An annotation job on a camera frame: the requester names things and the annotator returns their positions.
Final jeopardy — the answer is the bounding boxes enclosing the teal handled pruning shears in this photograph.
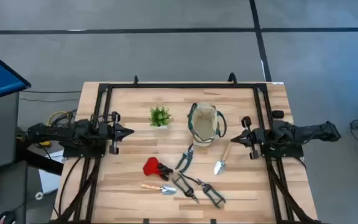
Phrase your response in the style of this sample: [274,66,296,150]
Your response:
[175,143,195,174]

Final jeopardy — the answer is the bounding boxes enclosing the yellow cable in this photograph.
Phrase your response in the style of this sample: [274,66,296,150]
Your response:
[47,110,71,125]

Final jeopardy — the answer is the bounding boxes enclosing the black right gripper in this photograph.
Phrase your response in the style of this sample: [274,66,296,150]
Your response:
[231,116,264,160]

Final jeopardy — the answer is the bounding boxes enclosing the beige green-trimmed gardening bag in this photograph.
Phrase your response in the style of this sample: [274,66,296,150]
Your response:
[187,101,228,147]

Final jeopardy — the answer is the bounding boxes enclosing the black metal table frame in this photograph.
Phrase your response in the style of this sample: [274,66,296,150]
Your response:
[51,82,323,224]

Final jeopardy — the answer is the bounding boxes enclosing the black computer mouse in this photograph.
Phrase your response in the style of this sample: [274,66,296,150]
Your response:
[0,210,17,224]

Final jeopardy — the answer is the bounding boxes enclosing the green plant in white pot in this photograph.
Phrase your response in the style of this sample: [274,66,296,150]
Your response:
[149,106,173,129]

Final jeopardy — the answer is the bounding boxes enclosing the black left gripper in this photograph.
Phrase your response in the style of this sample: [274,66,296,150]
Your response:
[101,111,135,156]

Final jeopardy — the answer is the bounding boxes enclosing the red and black garden glove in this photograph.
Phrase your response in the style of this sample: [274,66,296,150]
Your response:
[142,156,174,182]

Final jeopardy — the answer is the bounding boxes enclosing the black desk beam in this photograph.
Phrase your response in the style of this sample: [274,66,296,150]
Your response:
[16,146,65,177]

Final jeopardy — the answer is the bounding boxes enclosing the white sheet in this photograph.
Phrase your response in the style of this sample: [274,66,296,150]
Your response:
[38,151,67,194]

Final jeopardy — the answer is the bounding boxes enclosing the steel trowel wooden handle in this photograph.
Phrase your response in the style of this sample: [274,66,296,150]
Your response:
[213,142,232,176]
[140,183,178,196]

